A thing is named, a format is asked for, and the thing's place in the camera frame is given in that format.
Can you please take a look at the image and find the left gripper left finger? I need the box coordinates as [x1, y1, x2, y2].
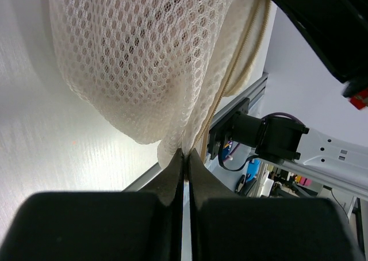
[1, 150, 184, 260]

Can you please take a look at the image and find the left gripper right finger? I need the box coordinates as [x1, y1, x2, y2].
[187, 152, 365, 260]

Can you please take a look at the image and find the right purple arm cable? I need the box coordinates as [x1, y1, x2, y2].
[266, 112, 302, 124]

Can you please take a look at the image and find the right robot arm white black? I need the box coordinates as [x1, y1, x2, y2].
[208, 0, 367, 198]

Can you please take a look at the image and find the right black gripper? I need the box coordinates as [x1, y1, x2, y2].
[272, 0, 367, 110]

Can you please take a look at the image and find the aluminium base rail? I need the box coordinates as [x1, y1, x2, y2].
[123, 72, 269, 191]

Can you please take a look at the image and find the beige round mesh laundry bag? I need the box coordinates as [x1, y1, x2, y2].
[49, 0, 271, 168]

